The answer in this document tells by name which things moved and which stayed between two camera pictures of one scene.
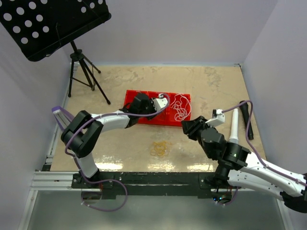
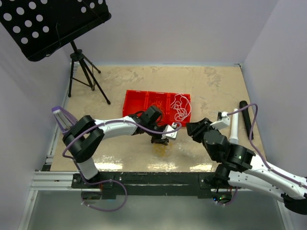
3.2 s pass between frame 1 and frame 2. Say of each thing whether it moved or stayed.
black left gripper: moved
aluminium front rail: stayed
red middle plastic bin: stayed
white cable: stayed
